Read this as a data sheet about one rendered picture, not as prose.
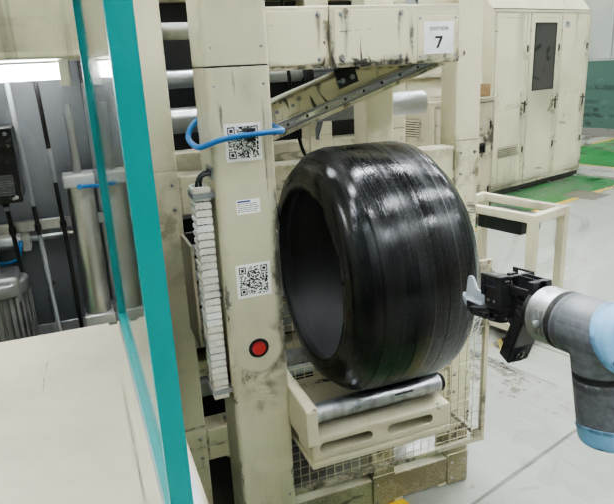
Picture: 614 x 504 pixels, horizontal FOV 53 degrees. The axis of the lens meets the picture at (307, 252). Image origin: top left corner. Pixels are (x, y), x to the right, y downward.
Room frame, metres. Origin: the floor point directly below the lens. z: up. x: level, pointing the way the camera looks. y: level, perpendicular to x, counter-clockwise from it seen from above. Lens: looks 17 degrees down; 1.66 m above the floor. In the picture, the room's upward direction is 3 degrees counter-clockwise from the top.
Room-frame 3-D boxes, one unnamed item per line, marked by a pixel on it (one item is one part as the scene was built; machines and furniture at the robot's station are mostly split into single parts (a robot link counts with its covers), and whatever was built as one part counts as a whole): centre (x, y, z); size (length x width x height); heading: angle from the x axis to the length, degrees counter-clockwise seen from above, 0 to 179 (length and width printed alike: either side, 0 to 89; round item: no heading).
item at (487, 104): (6.00, -1.38, 0.62); 0.91 x 0.58 x 1.25; 127
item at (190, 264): (1.67, 0.25, 1.05); 0.20 x 0.15 x 0.30; 110
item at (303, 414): (1.33, 0.07, 0.90); 0.40 x 0.03 x 0.10; 20
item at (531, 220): (3.54, -1.20, 0.40); 0.60 x 0.35 x 0.80; 37
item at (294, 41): (1.72, -0.11, 1.71); 0.61 x 0.25 x 0.15; 110
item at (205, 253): (1.23, 0.21, 1.19); 0.05 x 0.04 x 0.48; 20
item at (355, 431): (1.26, -0.14, 0.84); 0.36 x 0.09 x 0.06; 110
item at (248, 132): (1.29, 0.14, 1.53); 0.19 x 0.19 x 0.06; 20
